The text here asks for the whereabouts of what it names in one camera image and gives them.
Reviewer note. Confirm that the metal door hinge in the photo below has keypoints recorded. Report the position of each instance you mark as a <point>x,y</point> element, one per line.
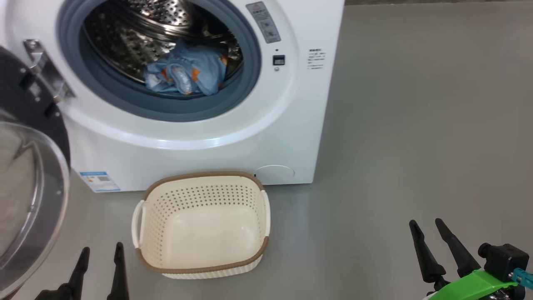
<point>48,75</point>

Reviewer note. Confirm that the black door lock socket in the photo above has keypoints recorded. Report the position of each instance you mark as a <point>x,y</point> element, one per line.
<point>279,60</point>

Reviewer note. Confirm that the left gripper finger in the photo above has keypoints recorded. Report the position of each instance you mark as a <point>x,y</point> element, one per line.
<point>77,283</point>
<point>119,279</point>

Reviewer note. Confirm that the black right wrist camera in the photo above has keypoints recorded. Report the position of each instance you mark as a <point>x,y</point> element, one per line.
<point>506,260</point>

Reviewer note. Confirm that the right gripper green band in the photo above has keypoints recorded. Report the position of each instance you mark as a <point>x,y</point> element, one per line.
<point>474,287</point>

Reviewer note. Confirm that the white front-load washing machine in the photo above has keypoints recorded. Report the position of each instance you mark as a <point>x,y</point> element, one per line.
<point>270,125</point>

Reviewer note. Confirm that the grey warning sticker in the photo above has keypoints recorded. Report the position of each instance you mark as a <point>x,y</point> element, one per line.
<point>264,23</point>

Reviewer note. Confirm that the blue energy label sticker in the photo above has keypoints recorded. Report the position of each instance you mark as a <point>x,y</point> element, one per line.
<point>100,181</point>

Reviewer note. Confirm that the blue garment with orange print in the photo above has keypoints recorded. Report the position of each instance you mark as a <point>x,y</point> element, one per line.
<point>195,71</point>

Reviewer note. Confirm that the black glass washing machine door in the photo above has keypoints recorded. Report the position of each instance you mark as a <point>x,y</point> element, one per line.
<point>25,187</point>

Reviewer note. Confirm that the grey rubber door seal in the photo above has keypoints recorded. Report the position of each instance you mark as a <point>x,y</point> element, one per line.
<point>166,110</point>

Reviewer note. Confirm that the cream perforated laundry basket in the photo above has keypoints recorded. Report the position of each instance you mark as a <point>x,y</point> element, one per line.
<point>208,233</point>

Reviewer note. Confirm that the perforated steel washer drum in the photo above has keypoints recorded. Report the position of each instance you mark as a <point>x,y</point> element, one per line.
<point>125,46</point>

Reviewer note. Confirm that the round white filter cover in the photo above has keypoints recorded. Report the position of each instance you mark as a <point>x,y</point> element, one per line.
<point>275,174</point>

